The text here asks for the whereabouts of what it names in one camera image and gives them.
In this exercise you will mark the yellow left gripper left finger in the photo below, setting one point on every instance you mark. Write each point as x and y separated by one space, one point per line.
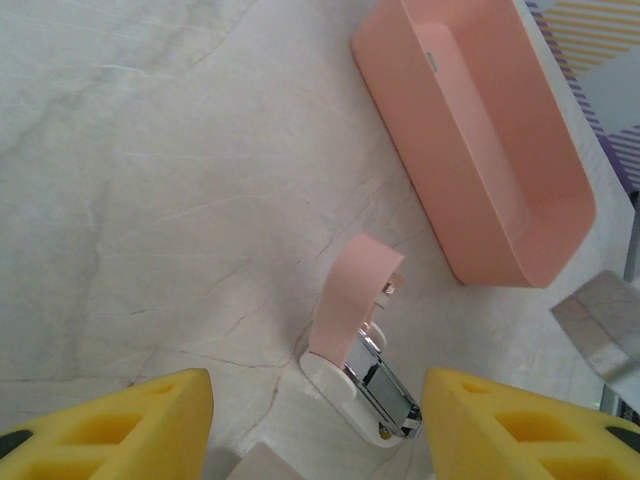
125 430

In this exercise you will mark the pink plastic tray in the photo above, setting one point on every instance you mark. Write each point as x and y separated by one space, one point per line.
500 200

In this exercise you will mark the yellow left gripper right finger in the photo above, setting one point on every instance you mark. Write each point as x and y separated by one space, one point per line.
500 425

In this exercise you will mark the silver staple strip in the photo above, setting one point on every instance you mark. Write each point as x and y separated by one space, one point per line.
387 397

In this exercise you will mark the aluminium frame side rail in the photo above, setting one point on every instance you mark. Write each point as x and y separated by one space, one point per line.
600 325

